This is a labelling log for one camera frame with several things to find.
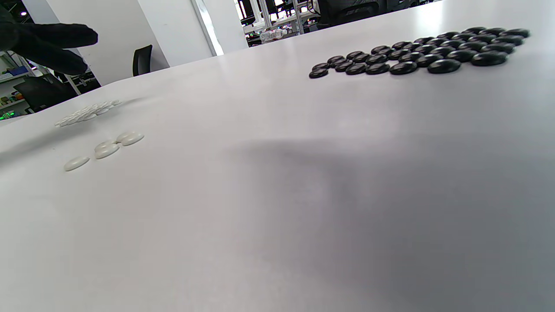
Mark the person's left hand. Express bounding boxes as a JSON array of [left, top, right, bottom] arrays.
[[0, 4, 98, 75]]

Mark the cluster of white go stones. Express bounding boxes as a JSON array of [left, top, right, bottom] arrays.
[[54, 101, 123, 127]]

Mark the cluster of black go stones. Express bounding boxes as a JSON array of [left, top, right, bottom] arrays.
[[309, 27, 530, 79]]

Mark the black flat screen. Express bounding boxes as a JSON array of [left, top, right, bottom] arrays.
[[13, 75, 78, 112]]

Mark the white storage shelf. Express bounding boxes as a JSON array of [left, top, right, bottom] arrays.
[[0, 51, 31, 121]]

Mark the small black chair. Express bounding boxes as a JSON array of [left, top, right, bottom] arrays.
[[132, 44, 153, 77]]

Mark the clear plastic water bottle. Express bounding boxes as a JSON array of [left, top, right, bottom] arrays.
[[259, 28, 289, 43]]

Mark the black mesh office chair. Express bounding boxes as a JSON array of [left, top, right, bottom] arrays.
[[319, 0, 382, 26]]

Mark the aluminium frame post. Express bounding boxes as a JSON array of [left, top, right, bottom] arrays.
[[293, 0, 304, 34]]

